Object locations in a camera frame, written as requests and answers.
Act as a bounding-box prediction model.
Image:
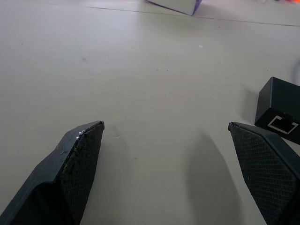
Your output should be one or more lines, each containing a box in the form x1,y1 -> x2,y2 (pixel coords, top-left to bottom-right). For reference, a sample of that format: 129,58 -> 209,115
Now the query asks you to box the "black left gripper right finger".
228,121 -> 300,225

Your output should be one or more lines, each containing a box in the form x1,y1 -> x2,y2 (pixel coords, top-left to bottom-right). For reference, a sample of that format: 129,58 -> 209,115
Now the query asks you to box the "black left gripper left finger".
0,120 -> 105,225

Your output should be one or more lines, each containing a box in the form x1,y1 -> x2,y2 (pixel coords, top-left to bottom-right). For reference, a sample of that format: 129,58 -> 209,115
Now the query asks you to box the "black box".
254,76 -> 300,143

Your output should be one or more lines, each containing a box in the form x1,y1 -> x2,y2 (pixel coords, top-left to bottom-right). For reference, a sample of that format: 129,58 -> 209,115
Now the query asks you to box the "white and purple box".
143,0 -> 203,16

